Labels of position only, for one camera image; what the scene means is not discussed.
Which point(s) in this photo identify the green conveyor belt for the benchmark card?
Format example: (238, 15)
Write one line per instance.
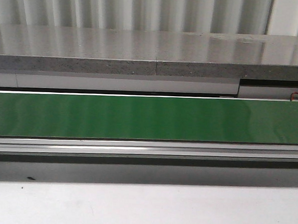
(60, 115)

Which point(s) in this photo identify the white corrugated curtain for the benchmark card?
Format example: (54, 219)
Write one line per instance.
(260, 17)

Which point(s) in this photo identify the silver conveyor frame rail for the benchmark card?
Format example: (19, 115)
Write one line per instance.
(149, 149)

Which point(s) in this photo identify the grey stone countertop slab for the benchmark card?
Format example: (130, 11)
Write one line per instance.
(144, 53)

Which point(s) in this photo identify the grey panel under countertop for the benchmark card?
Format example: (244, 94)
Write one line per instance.
(242, 88)

